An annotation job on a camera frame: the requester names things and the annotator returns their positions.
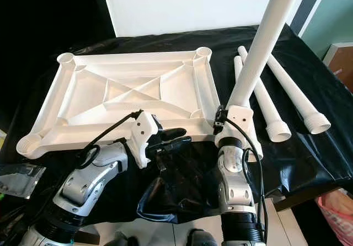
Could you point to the white plastic table top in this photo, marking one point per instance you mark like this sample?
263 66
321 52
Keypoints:
121 83

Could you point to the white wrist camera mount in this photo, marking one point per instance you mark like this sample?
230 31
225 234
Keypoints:
240 119
143 130

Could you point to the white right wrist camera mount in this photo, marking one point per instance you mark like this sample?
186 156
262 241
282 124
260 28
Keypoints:
240 119

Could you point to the pink shopping bag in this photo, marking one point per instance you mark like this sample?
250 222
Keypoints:
336 218

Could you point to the black door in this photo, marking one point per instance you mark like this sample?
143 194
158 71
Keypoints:
33 11

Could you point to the clear plastic hardware bag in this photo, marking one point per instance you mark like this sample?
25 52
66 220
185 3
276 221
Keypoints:
22 180

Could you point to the black plastic table cover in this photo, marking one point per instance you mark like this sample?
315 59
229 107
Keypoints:
198 185

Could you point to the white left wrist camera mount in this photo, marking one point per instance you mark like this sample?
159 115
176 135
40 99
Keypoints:
143 130

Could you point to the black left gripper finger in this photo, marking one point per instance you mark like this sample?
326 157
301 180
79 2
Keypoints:
172 133
175 145

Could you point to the dark wooden table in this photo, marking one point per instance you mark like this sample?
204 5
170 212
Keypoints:
295 202

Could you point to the grey right robot foot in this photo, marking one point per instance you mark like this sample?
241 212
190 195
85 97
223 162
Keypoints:
203 238

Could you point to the white plastic table leg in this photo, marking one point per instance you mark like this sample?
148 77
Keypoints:
267 36
239 75
278 129
306 108

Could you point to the brown wooden cabinet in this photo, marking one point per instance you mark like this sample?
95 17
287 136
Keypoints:
341 64

